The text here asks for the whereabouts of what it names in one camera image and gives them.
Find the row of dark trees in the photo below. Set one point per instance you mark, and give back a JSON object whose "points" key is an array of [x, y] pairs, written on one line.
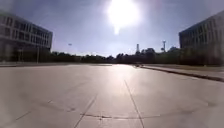
{"points": [[110, 58]]}

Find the grey concrete slab pavement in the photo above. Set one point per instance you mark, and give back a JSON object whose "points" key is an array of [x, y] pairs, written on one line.
{"points": [[100, 90]]}

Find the distant tower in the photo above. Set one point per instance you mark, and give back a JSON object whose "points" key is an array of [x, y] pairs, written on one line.
{"points": [[137, 48]]}

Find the distant floodlight pole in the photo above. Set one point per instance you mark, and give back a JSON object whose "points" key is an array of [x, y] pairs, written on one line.
{"points": [[70, 47]]}

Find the dark pole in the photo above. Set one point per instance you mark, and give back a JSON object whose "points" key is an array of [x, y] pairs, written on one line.
{"points": [[164, 46]]}

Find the dark raised kerb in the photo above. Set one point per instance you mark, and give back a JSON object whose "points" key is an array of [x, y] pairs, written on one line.
{"points": [[186, 74]]}

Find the pale sidewalk strip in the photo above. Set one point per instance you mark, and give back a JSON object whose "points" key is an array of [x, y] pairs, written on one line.
{"points": [[196, 70]]}

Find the glass-fronted office building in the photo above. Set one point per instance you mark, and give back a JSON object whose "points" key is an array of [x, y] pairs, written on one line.
{"points": [[20, 38]]}

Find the large grey office building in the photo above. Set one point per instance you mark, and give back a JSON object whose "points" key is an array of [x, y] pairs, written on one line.
{"points": [[205, 36]]}

